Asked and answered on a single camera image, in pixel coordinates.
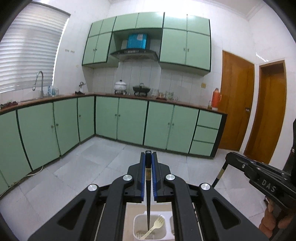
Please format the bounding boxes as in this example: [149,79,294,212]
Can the black chopstick with gold band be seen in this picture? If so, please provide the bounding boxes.
[145,151,152,230]

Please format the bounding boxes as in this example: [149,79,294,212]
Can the green lower kitchen cabinets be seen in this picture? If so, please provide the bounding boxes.
[1,95,227,192]

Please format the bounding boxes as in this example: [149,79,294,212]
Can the green kitchen cabinets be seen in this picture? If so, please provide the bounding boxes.
[1,95,227,192]
[82,12,212,76]

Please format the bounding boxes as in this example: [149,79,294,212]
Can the chrome kitchen faucet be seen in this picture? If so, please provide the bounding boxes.
[32,70,45,98]

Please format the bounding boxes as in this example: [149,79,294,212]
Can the green upper kitchen cabinets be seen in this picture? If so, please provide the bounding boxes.
[82,12,212,76]

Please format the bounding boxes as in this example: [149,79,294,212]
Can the right hand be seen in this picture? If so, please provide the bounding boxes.
[258,198,295,238]

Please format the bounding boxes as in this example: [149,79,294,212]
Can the white plastic utensil holder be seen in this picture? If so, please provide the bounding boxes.
[133,211,175,241]

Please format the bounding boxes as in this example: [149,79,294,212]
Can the cream plastic fork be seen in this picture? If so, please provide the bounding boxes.
[140,216,165,240]

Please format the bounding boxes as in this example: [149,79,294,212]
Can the brown wooden door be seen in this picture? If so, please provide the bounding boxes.
[218,51,254,151]
[244,60,287,164]

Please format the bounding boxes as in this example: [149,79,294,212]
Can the orange thermos flask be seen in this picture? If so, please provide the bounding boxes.
[212,88,222,110]

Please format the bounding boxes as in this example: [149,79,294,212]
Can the glass jars on counter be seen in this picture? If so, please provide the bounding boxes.
[151,89,174,100]

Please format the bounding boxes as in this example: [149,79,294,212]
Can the white enamel pot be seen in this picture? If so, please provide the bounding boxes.
[114,80,127,95]

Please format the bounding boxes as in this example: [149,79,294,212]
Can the black wok on stove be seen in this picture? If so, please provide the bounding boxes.
[132,83,151,97]

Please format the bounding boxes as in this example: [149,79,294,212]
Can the black range hood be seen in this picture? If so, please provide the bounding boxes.
[110,48,159,62]

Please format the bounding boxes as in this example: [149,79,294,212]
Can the blue box above hood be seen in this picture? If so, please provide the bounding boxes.
[126,33,149,49]

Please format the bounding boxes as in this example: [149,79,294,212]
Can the white window blinds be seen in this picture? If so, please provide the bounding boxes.
[1,3,70,93]

